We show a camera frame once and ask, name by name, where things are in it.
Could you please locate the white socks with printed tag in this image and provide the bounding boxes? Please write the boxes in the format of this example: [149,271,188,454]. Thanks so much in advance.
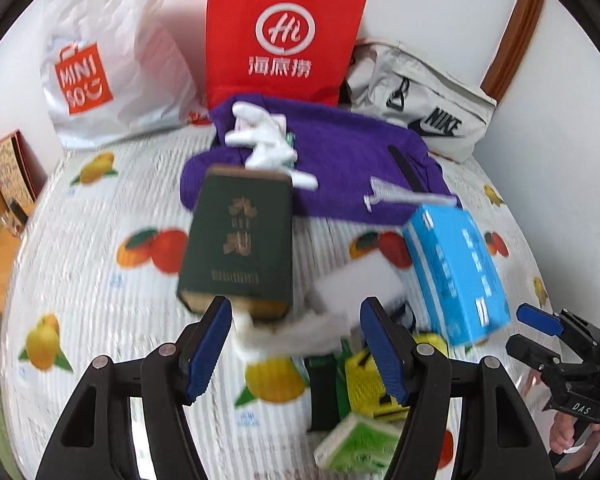
[222,102,320,192]

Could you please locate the red paper bag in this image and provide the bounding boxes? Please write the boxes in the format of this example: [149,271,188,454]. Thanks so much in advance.
[205,0,372,108]

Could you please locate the person's right hand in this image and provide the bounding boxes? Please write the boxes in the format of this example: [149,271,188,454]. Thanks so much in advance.
[550,412,588,471]

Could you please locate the green tissue pack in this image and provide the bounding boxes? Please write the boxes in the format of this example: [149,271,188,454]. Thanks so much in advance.
[314,412,403,476]

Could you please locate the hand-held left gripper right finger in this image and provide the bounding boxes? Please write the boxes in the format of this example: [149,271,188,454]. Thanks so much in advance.
[359,297,558,480]

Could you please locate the brown wooden door frame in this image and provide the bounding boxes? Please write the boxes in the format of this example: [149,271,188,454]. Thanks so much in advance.
[481,0,547,106]

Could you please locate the white sponge block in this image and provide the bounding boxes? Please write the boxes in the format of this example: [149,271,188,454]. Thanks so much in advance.
[310,252,406,321]

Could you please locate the yellow packet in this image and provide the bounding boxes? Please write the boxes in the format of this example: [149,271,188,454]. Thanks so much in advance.
[344,332,448,418]

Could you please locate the black strap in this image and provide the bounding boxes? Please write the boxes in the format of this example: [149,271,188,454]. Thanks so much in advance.
[304,355,342,433]

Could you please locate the clear plastic bag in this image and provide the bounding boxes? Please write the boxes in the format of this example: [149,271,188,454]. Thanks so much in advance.
[364,176,458,211]

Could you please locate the purple towel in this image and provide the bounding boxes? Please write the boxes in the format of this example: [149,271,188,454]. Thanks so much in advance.
[180,95,461,226]

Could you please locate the fruit print tablecloth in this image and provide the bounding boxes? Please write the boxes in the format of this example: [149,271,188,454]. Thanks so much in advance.
[2,110,551,480]

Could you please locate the white plastic shopping bag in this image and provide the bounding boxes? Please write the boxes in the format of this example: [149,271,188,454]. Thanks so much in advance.
[40,0,198,148]

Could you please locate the grey waist bag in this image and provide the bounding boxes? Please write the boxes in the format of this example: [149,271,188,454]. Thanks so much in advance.
[345,42,497,163]

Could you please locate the blue tissue pack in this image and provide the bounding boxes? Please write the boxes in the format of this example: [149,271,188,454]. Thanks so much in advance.
[401,204,512,346]

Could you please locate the small black stand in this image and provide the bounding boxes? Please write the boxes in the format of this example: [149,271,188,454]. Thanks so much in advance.
[2,199,31,238]

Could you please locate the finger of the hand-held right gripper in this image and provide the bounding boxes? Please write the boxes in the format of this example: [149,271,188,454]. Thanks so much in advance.
[516,304,565,337]
[506,335,562,373]

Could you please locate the brown patterned book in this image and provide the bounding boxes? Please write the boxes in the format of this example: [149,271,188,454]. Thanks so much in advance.
[0,130,48,221]

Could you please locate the dark green tin box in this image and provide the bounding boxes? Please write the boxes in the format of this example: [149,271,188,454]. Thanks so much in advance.
[176,165,295,322]

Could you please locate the wooden nightstand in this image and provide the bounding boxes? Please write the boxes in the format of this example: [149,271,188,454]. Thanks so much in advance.
[0,227,23,313]

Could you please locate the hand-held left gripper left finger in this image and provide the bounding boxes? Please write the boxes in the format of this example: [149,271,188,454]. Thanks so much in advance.
[35,295,233,480]

